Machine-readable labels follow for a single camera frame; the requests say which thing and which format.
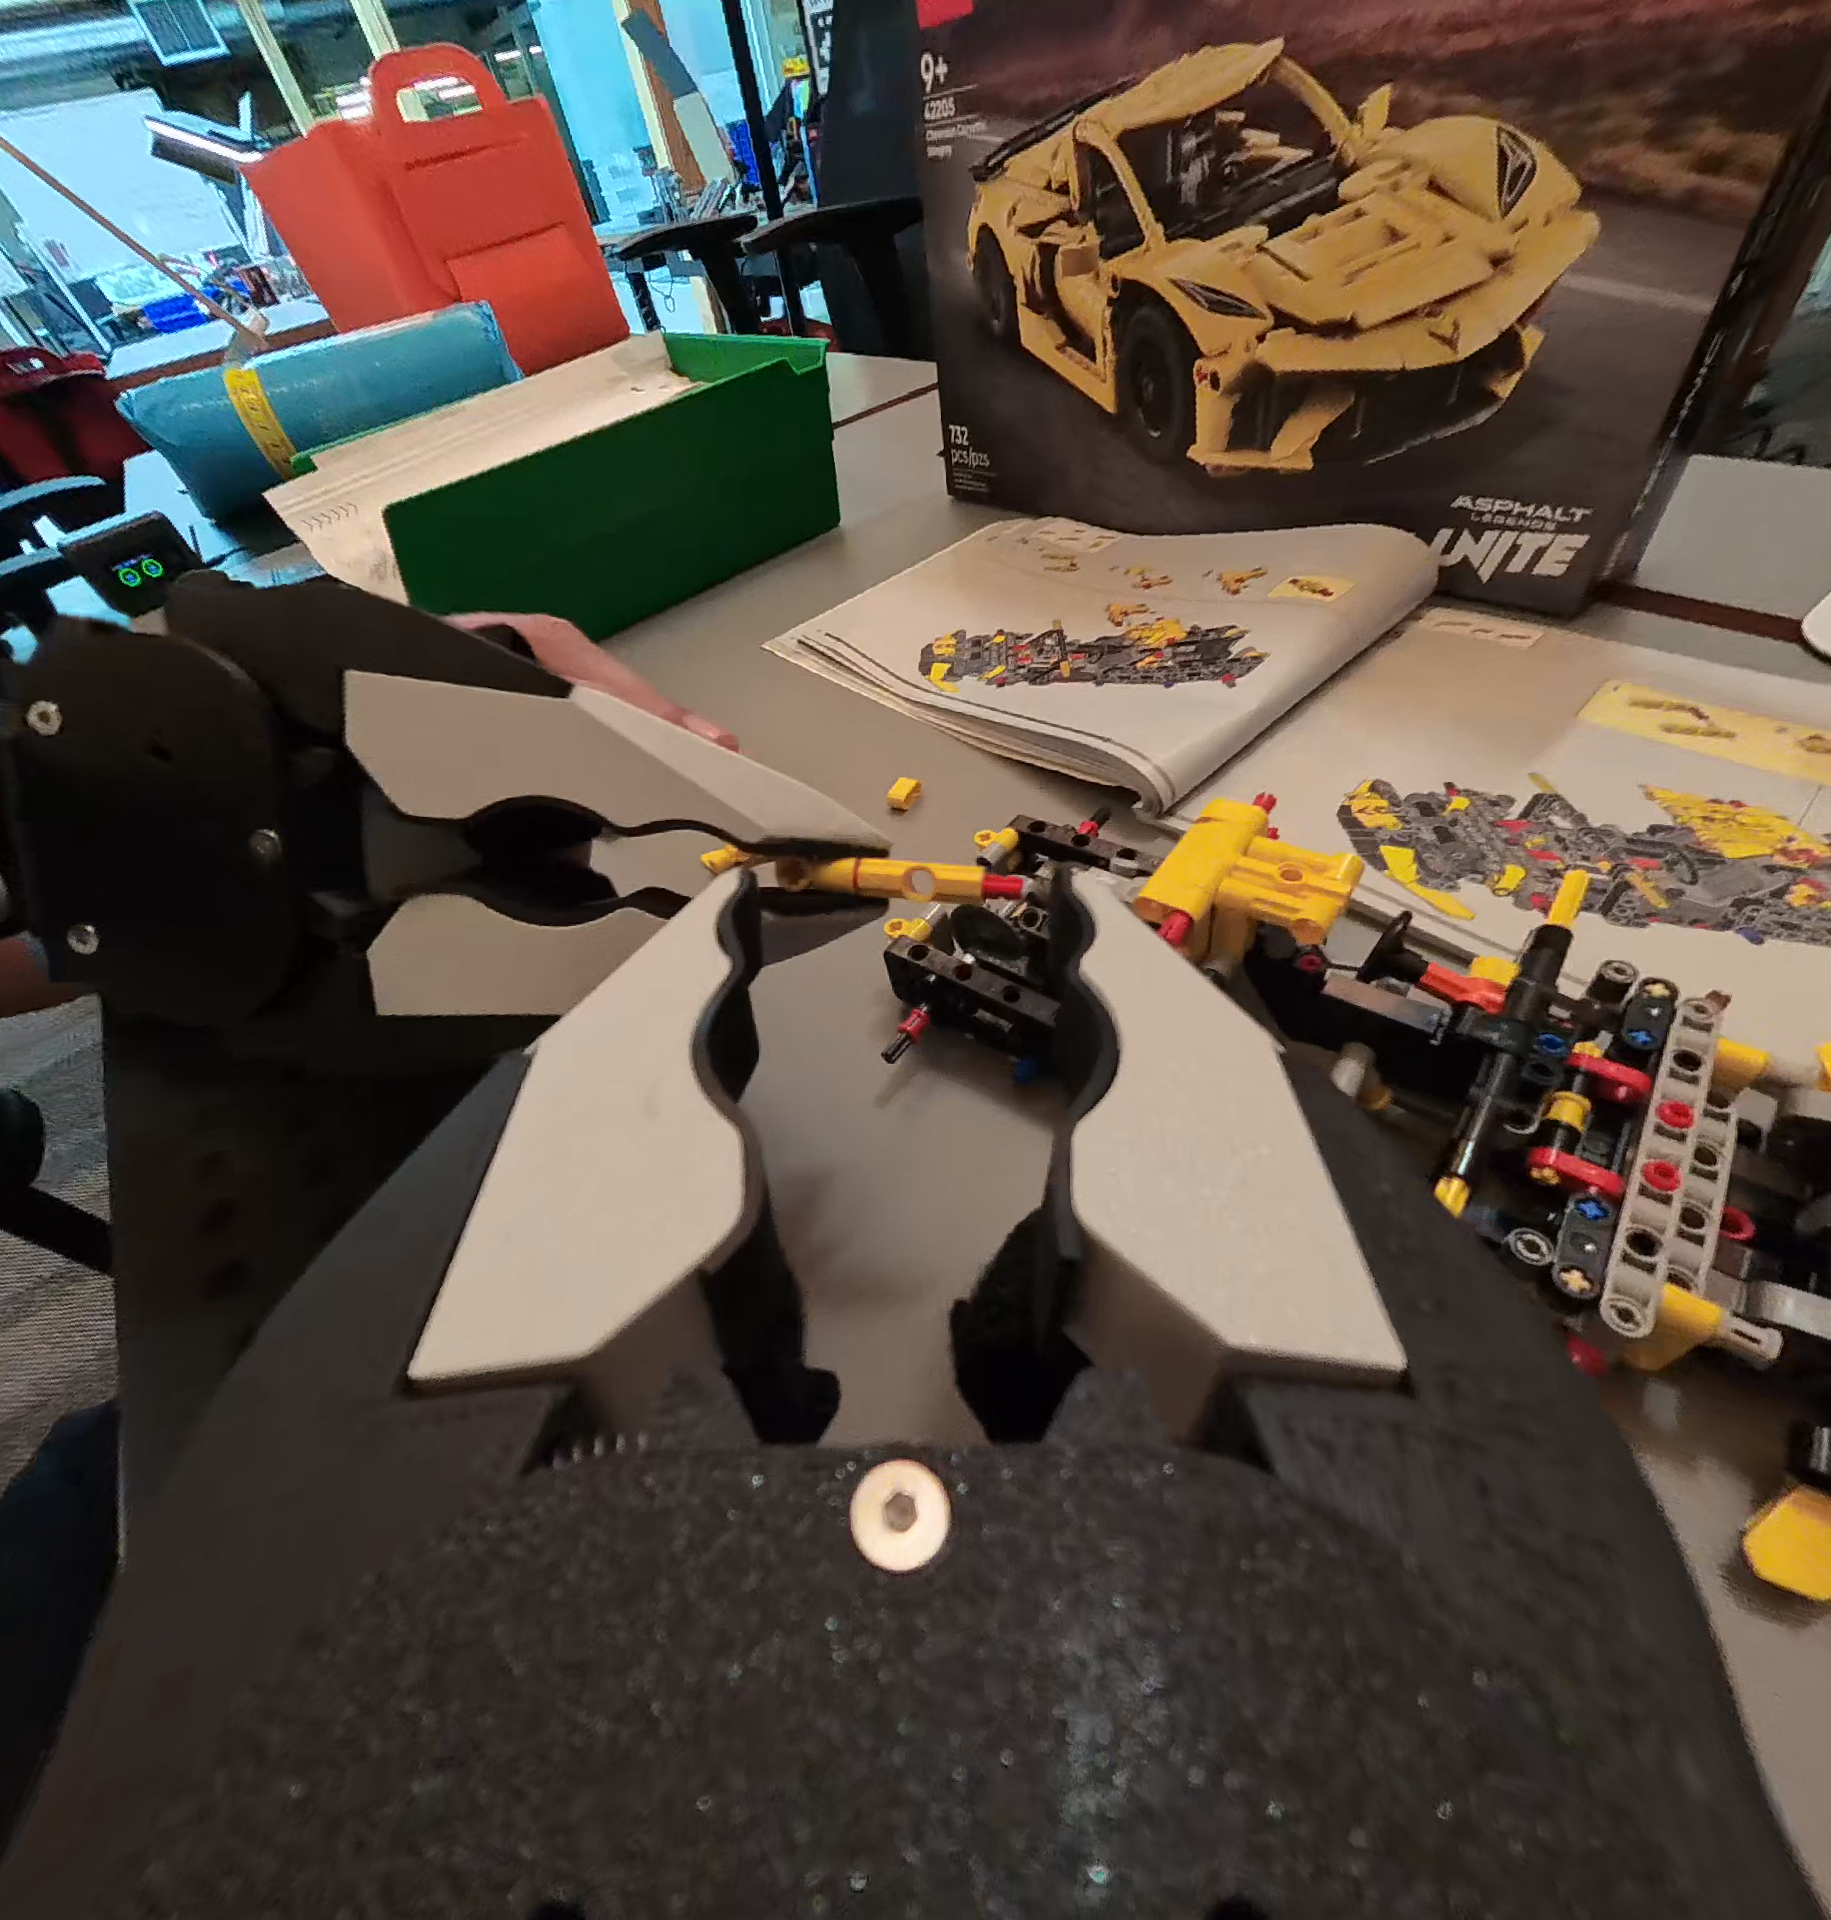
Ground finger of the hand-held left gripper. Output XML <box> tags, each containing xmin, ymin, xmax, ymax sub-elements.
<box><xmin>343</xmin><ymin>667</ymin><xmax>894</xmax><ymax>863</ymax></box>
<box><xmin>363</xmin><ymin>882</ymin><xmax>707</xmax><ymax>1025</ymax></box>

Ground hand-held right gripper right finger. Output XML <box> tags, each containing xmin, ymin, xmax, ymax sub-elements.
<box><xmin>953</xmin><ymin>869</ymin><xmax>1413</xmax><ymax>1449</ymax></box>

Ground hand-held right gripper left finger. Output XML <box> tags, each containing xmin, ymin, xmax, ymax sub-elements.
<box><xmin>405</xmin><ymin>871</ymin><xmax>771</xmax><ymax>1449</ymax></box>

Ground yellow black lego car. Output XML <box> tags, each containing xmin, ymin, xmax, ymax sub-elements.
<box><xmin>877</xmin><ymin>794</ymin><xmax>1831</xmax><ymax>1607</ymax></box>

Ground lego instruction booklet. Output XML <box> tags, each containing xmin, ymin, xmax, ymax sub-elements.
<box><xmin>765</xmin><ymin>517</ymin><xmax>1831</xmax><ymax>980</ymax></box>

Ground black lego set box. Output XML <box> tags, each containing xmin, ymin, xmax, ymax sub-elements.
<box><xmin>915</xmin><ymin>0</ymin><xmax>1831</xmax><ymax>623</ymax></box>

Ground person's left hand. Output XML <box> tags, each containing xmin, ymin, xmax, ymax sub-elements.
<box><xmin>451</xmin><ymin>614</ymin><xmax>744</xmax><ymax>754</ymax></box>

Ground green storage bin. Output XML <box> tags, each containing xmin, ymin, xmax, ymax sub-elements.
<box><xmin>293</xmin><ymin>330</ymin><xmax>845</xmax><ymax>647</ymax></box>

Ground black device green indicator lights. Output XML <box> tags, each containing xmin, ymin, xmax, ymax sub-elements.
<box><xmin>64</xmin><ymin>511</ymin><xmax>199</xmax><ymax>623</ymax></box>

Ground white paper stack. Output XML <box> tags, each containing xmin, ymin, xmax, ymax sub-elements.
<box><xmin>262</xmin><ymin>337</ymin><xmax>710</xmax><ymax>599</ymax></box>

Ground black perforated mat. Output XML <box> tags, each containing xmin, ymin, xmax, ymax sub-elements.
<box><xmin>95</xmin><ymin>1021</ymin><xmax>530</xmax><ymax>1505</ymax></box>

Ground red chair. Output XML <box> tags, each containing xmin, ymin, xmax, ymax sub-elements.
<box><xmin>0</xmin><ymin>344</ymin><xmax>154</xmax><ymax>492</ymax></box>

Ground blue wrapped roll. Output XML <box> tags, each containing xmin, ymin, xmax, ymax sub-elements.
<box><xmin>109</xmin><ymin>297</ymin><xmax>530</xmax><ymax>528</ymax></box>

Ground orange felt bag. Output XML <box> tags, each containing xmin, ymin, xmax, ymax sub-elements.
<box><xmin>239</xmin><ymin>46</ymin><xmax>636</xmax><ymax>380</ymax></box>

